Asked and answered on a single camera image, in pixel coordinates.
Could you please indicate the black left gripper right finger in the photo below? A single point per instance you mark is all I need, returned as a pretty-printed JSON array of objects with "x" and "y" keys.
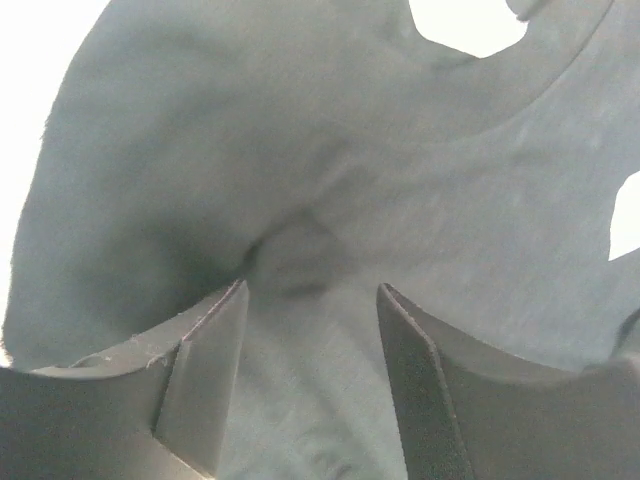
[{"x": 468, "y": 410}]

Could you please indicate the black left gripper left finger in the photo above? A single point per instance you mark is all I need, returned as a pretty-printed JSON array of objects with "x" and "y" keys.
[{"x": 152, "y": 407}]

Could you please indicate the black t-shirt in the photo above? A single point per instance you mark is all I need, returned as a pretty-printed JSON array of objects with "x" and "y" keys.
[{"x": 318, "y": 149}]

